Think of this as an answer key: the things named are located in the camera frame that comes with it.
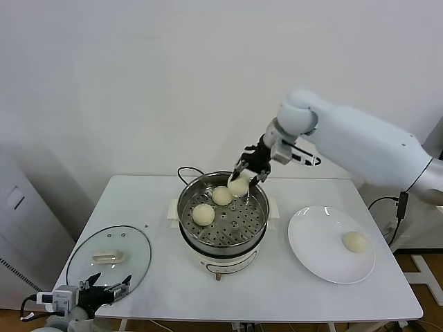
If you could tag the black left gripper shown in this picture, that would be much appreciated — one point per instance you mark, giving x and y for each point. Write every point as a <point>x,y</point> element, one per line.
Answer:
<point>95,297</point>

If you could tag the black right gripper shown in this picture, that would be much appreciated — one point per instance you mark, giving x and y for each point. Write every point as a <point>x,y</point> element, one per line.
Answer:
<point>257,159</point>

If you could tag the white steamed baozi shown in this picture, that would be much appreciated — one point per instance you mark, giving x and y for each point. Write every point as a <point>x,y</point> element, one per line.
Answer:
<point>221,196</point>
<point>239,185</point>
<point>203,214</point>
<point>354,241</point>

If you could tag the round glass pot lid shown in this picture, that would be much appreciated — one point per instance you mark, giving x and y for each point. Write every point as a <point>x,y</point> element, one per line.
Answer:
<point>105,242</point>

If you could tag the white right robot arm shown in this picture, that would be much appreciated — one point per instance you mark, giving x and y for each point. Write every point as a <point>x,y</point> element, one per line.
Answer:
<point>346,138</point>

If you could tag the perforated steel steamer basket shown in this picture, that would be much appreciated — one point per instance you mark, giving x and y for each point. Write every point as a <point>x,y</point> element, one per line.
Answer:
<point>242,224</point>

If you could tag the white table leg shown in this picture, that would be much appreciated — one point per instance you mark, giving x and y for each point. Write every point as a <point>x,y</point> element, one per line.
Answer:
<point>123,325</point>
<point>331,326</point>

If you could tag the cream electric cooker pot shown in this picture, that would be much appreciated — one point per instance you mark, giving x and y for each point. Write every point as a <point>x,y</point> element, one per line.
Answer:
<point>223,263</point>

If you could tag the round white plate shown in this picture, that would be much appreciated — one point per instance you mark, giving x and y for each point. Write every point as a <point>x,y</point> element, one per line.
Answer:
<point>318,249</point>

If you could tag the white grey cabinet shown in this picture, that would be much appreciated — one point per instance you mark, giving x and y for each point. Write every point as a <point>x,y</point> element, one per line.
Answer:
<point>20,224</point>

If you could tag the grey black monitor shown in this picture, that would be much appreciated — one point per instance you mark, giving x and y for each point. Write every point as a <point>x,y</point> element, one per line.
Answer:
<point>437,136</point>

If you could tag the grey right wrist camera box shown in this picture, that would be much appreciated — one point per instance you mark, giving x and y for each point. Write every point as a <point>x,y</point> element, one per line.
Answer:
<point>282,154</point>

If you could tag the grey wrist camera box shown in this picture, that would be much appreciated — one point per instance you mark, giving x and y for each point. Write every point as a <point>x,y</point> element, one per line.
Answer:
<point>282,154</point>
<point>62,297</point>

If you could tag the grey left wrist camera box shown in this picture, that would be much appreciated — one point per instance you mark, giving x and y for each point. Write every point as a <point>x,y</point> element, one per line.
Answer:
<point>62,297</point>

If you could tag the white wall socket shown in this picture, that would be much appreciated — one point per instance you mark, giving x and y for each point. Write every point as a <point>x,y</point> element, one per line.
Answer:
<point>387,228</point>

